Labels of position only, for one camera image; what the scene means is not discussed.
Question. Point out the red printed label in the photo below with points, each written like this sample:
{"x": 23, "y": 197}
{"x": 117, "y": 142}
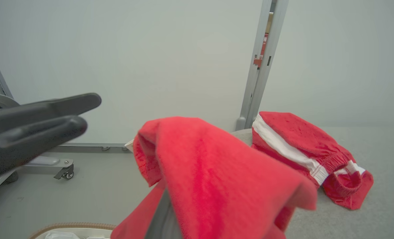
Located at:
{"x": 260, "y": 54}

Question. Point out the red shorts white stripes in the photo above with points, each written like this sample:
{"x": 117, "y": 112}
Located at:
{"x": 300, "y": 139}

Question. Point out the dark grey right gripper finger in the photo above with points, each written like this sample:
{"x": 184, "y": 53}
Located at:
{"x": 50, "y": 106}
{"x": 165, "y": 219}
{"x": 34, "y": 139}

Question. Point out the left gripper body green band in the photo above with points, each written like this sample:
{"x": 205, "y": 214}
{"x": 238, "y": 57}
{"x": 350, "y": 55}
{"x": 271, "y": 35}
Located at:
{"x": 1, "y": 99}

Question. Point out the red shirt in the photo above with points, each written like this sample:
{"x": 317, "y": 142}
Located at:
{"x": 217, "y": 172}

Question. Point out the black caster wheel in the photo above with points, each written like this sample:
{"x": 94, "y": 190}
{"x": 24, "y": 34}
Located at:
{"x": 66, "y": 173}

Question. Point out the grey partition base rail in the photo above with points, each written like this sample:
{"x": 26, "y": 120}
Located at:
{"x": 94, "y": 147}

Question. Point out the grey metal partition foot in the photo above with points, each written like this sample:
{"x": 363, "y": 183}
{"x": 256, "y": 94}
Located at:
{"x": 47, "y": 161}

